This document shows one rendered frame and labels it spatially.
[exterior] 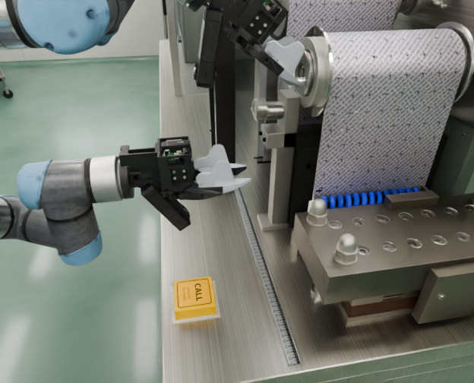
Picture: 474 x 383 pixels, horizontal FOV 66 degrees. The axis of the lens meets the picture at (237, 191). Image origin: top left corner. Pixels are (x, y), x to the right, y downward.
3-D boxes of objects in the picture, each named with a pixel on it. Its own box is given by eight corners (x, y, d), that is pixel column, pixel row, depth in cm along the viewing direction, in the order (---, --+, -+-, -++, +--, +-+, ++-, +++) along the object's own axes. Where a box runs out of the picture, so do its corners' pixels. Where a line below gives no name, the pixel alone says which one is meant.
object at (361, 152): (311, 204, 71) (323, 114, 61) (420, 192, 75) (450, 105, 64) (312, 205, 71) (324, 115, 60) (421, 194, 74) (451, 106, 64)
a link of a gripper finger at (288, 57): (326, 65, 56) (283, 24, 53) (299, 96, 58) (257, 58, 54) (319, 61, 59) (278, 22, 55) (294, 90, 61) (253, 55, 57)
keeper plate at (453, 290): (411, 314, 62) (430, 267, 56) (463, 305, 63) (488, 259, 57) (419, 327, 60) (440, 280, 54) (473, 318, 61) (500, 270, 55)
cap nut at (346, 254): (329, 250, 57) (333, 228, 55) (350, 248, 58) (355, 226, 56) (338, 267, 54) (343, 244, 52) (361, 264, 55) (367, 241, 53)
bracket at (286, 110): (255, 218, 86) (260, 90, 69) (281, 215, 87) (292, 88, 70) (260, 232, 82) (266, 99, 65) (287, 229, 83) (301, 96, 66)
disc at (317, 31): (294, 93, 73) (304, 14, 63) (296, 93, 73) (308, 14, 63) (319, 132, 62) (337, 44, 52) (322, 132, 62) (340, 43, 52)
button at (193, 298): (174, 289, 68) (172, 280, 66) (211, 284, 69) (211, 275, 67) (175, 321, 62) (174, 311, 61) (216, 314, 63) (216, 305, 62)
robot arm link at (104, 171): (97, 212, 59) (103, 185, 65) (127, 209, 59) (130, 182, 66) (86, 172, 55) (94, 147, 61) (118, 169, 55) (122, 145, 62)
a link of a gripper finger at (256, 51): (286, 71, 55) (242, 31, 51) (279, 79, 55) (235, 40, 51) (279, 64, 59) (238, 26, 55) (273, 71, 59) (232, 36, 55)
